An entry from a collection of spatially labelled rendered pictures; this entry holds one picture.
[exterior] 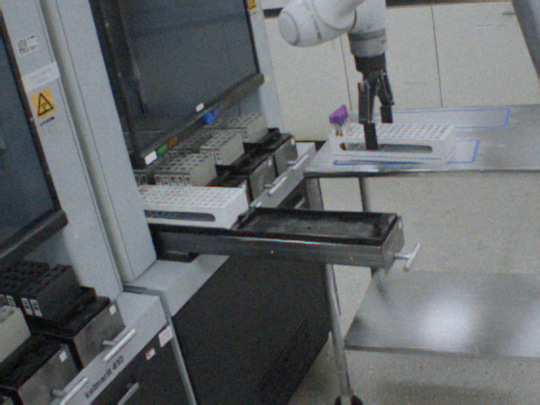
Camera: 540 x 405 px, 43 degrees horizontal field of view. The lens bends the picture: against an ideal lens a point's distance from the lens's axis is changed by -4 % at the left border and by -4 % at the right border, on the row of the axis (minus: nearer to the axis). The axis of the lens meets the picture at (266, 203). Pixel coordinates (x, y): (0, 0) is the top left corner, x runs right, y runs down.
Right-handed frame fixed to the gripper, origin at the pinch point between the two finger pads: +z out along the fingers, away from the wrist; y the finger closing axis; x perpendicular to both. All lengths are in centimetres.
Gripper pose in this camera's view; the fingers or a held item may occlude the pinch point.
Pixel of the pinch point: (379, 133)
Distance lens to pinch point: 175.9
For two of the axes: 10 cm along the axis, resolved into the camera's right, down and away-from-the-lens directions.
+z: 1.8, 8.9, 4.1
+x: -8.6, -0.7, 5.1
